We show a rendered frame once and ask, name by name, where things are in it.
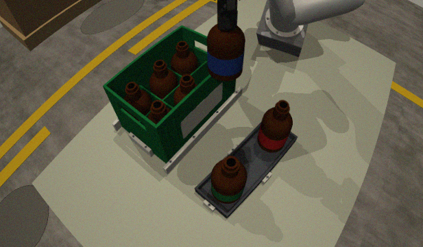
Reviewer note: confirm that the green plastic crate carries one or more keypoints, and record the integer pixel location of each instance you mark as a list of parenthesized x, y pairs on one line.
[(167, 136)]

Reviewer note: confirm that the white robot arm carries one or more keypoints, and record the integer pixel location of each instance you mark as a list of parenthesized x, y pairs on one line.
[(289, 17)]

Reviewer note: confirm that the brown bottle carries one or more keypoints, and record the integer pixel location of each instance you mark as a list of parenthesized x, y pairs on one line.
[(158, 111), (275, 127), (225, 53), (138, 98), (187, 84), (184, 61), (162, 80), (228, 179)]

